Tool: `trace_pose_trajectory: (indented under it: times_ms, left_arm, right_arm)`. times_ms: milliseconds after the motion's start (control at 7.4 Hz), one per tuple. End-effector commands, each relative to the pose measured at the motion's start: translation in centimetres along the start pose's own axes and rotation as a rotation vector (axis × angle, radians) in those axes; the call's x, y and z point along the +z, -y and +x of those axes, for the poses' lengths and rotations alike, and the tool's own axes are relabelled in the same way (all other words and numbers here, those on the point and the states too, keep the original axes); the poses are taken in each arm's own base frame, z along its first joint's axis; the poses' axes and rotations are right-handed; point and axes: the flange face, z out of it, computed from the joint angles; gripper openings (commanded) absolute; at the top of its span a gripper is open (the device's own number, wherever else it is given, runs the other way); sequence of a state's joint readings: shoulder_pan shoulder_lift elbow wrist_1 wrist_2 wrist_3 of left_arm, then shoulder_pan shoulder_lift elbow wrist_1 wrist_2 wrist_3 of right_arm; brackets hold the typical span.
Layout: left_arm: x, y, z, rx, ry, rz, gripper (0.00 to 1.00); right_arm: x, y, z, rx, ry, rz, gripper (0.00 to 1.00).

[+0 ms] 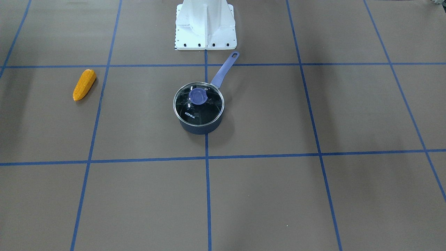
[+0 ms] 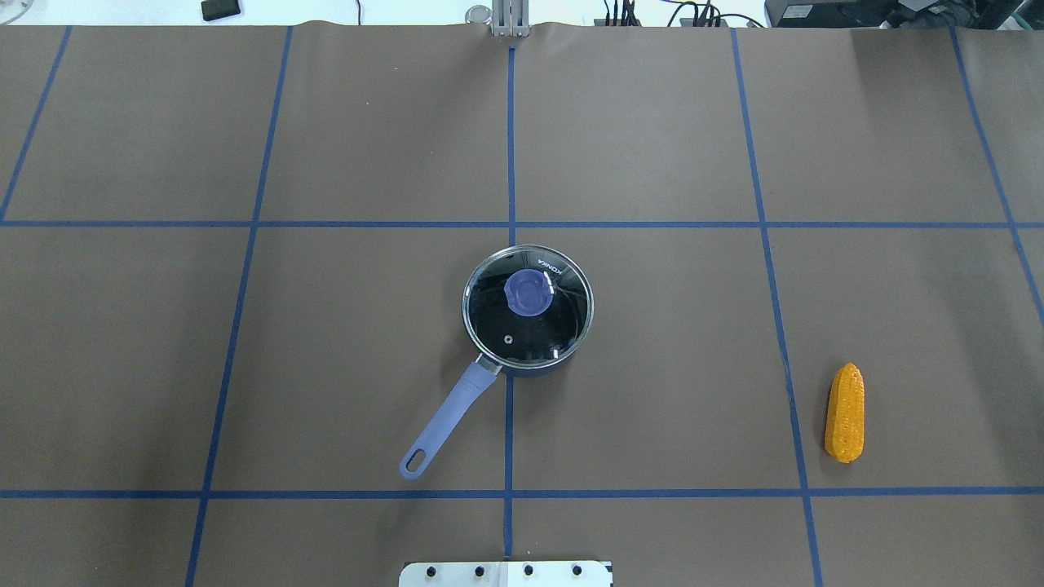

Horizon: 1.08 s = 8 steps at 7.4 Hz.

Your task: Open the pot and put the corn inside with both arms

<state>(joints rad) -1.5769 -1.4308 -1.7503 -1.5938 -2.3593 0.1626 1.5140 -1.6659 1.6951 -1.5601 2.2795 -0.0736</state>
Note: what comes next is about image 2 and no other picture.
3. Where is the orange corn cob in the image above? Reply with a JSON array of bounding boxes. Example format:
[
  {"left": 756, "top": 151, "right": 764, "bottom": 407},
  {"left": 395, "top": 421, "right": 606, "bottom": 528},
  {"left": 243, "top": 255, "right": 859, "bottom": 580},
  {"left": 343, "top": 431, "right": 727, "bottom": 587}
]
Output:
[{"left": 824, "top": 363, "right": 865, "bottom": 464}]

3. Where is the blue saucepan with handle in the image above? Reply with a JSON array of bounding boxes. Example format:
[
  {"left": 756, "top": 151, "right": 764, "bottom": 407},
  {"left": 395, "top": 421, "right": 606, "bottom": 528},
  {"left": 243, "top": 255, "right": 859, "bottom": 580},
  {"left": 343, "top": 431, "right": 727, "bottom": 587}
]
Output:
[{"left": 399, "top": 245, "right": 595, "bottom": 480}]

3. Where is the small black device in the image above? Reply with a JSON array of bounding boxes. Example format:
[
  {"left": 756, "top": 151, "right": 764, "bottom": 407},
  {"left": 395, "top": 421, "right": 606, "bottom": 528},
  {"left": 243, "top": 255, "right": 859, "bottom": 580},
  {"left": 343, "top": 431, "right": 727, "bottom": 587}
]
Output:
[{"left": 199, "top": 0, "right": 241, "bottom": 22}]

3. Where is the glass lid blue knob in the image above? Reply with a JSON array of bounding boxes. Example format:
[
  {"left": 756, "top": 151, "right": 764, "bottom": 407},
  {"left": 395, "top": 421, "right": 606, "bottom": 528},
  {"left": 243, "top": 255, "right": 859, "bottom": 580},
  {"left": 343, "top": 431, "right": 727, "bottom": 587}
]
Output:
[{"left": 462, "top": 245, "right": 595, "bottom": 373}]

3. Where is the black monitor base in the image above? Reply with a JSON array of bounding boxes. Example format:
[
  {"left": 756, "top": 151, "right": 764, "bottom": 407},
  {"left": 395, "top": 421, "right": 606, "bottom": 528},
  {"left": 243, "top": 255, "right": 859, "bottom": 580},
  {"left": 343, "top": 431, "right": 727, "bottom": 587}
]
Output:
[{"left": 764, "top": 0, "right": 897, "bottom": 29}]

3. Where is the aluminium frame post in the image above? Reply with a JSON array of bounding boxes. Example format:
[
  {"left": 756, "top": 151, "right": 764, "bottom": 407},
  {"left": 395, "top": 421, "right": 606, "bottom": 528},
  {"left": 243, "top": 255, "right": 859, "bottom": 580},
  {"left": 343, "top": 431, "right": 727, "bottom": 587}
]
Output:
[{"left": 491, "top": 0, "right": 532, "bottom": 38}]

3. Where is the white camera stand base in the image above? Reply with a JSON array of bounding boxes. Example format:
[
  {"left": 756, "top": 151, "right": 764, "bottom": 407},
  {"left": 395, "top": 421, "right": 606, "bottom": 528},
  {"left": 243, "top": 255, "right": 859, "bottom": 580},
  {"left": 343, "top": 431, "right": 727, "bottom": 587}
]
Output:
[{"left": 398, "top": 560, "right": 614, "bottom": 586}]

